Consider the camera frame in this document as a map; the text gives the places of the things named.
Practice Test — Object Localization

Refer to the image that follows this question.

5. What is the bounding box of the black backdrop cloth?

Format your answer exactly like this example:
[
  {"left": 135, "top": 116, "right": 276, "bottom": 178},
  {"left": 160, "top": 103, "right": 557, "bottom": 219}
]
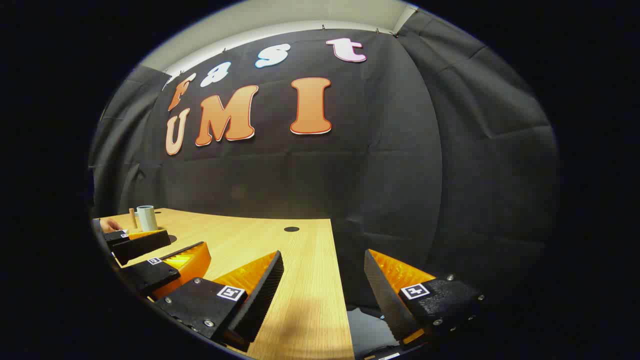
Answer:
[{"left": 89, "top": 27, "right": 558, "bottom": 321}]

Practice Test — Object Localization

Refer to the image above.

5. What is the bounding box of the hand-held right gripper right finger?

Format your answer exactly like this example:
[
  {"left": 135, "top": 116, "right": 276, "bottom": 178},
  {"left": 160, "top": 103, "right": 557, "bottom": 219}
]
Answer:
[{"left": 364, "top": 248, "right": 487, "bottom": 351}]

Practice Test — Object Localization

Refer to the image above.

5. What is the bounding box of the pale blue cup wooden handle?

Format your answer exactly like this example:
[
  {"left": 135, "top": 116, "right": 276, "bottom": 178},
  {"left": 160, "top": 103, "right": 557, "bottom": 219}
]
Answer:
[{"left": 128, "top": 205, "right": 159, "bottom": 232}]

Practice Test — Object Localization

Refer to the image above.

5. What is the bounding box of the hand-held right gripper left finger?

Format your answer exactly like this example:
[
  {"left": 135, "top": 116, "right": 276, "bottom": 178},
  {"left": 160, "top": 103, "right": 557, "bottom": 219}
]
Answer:
[{"left": 154, "top": 250, "right": 285, "bottom": 353}]

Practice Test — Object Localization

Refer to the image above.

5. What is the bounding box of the light wooden desktop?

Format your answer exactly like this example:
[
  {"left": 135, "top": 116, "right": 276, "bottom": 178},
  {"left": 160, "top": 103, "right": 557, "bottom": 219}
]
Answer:
[{"left": 95, "top": 207, "right": 356, "bottom": 360}]

